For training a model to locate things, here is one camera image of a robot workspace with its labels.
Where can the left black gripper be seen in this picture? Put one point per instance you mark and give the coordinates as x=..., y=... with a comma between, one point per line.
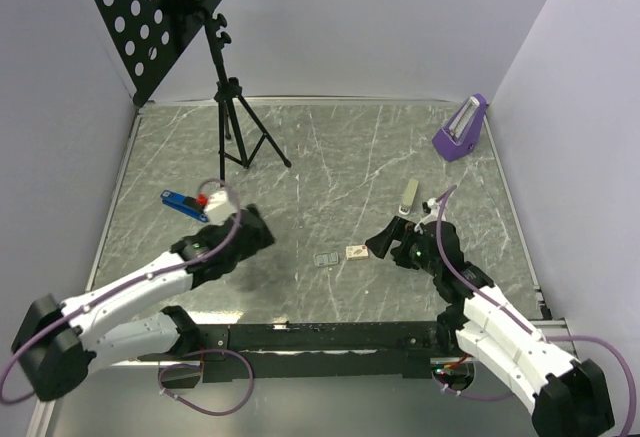
x=262, y=238

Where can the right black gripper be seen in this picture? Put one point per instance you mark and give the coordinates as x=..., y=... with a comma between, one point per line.
x=398, y=230

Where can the small white staple box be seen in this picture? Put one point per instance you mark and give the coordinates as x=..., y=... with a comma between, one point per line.
x=356, y=252

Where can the silver staple tray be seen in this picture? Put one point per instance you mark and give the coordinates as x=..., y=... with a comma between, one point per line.
x=326, y=259

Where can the blue black stapler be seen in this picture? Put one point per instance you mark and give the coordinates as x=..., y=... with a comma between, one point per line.
x=193, y=207

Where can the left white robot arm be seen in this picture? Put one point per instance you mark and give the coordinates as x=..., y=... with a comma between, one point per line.
x=110, y=307

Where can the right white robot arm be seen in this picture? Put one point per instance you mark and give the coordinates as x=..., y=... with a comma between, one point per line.
x=564, y=396

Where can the beige white stapler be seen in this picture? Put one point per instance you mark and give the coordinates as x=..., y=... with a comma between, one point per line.
x=408, y=197

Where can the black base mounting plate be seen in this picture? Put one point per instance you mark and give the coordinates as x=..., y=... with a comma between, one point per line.
x=412, y=350

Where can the purple metronome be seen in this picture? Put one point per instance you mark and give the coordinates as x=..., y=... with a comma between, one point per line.
x=459, y=136

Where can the black perforated music stand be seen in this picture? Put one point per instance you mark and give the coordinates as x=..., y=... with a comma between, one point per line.
x=151, y=35

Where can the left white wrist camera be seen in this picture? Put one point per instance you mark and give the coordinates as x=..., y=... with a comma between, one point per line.
x=216, y=208

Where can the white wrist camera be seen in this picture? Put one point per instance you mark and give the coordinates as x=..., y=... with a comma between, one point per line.
x=216, y=208
x=430, y=210

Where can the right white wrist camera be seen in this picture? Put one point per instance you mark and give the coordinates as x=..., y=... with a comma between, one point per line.
x=430, y=210

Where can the aluminium rail frame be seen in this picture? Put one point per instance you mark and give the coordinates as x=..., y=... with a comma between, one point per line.
x=564, y=396

